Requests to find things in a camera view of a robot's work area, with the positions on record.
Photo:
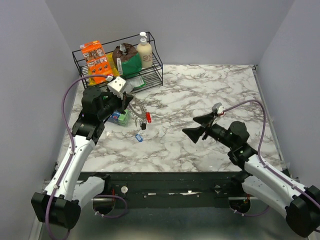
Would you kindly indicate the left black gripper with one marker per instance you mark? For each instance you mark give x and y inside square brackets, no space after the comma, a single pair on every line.
[124,103]

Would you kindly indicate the red key tag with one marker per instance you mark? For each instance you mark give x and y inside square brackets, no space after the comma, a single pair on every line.
[148,117]

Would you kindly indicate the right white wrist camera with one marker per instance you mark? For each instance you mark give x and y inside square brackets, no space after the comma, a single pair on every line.
[218,109]

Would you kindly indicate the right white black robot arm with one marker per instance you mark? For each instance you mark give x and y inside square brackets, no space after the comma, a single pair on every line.
[297,203]

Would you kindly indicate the blue key tag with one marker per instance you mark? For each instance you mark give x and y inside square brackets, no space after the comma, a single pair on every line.
[138,138]

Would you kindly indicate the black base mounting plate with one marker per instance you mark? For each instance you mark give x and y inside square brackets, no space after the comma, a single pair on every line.
[193,178]

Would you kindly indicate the brown and green bag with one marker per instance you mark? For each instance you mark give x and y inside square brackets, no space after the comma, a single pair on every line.
[127,60]

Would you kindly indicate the small blue white box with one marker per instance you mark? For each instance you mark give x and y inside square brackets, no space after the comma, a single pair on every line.
[121,119]

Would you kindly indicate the yellow packet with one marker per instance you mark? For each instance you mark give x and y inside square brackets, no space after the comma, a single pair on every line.
[112,67]

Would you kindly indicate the orange product box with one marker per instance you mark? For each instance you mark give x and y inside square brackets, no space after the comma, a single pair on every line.
[96,59]

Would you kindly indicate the green white snack pouch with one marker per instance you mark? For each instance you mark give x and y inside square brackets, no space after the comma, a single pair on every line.
[136,82]

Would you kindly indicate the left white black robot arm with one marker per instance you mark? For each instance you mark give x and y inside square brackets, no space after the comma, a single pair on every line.
[57,204]

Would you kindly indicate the cream pump lotion bottle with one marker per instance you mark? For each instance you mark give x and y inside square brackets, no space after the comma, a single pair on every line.
[145,51]

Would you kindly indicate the black wire shelf rack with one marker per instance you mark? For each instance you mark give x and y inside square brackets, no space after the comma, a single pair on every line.
[152,76]

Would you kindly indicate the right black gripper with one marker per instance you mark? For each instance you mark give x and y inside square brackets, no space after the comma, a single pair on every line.
[194,133]

